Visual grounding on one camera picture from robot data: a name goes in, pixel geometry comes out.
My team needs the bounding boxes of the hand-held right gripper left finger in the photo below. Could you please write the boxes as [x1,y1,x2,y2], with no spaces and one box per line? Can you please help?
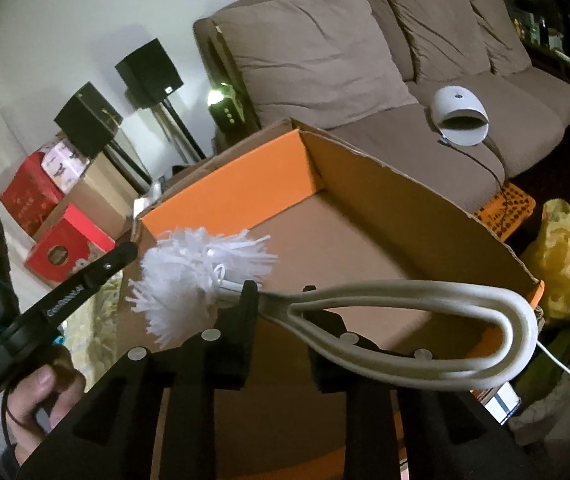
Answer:
[18,280,261,480]

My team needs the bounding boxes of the white duster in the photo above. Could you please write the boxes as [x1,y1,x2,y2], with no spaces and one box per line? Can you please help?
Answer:
[128,227,539,392]

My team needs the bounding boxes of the orange plastic crate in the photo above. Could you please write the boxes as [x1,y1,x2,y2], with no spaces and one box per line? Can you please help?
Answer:
[475,180,536,238]

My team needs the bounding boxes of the small black lit device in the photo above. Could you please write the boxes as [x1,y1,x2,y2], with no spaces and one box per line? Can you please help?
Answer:
[206,84,246,131]

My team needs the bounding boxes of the black speaker stand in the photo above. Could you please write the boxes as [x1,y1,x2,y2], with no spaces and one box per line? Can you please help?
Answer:
[105,140,153,196]
[157,95,206,163]

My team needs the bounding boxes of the orange cardboard box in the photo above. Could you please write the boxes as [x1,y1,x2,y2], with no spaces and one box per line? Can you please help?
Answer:
[115,117,546,480]

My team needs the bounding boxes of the red box with round label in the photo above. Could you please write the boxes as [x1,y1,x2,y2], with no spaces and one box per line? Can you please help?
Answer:
[24,203,116,288]

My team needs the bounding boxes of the red box with gold print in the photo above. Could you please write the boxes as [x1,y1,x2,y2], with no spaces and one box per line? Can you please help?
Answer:
[0,152,66,238]

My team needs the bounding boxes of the person's left hand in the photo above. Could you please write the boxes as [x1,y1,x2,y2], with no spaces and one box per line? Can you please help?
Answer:
[2,345,86,466]

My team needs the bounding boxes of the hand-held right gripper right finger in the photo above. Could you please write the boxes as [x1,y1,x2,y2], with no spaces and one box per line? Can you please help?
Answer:
[302,285,550,480]

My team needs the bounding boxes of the brown cardboard box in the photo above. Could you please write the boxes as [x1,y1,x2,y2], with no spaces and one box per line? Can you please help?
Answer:
[32,155,141,251]

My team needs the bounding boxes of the black speaker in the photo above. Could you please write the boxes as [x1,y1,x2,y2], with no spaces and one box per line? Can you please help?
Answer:
[115,39,183,109]
[54,82,123,158]

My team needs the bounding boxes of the yellow checked tablecloth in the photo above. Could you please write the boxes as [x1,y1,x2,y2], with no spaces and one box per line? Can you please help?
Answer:
[60,275,126,386]

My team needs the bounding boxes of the white dome lamp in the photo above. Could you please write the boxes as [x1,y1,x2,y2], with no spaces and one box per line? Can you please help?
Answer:
[430,86,490,147]

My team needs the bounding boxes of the brown sofa cushion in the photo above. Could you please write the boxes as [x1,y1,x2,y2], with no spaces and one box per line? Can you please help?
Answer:
[470,0,533,78]
[385,0,493,83]
[212,0,418,131]

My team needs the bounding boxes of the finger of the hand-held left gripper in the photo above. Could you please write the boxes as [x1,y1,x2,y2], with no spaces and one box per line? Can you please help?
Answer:
[15,241,138,333]

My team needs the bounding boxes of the black lamp cable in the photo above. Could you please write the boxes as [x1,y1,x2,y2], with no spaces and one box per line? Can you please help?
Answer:
[437,137,513,233]

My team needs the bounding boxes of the small white blue box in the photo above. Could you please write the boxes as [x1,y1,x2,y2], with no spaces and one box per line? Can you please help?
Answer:
[482,382,520,418]

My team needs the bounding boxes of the yellow plastic bag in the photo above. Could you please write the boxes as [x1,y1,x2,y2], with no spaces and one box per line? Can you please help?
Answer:
[520,199,570,326]

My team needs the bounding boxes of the brown sofa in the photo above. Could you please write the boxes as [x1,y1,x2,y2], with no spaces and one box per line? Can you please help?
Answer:
[192,0,570,181]

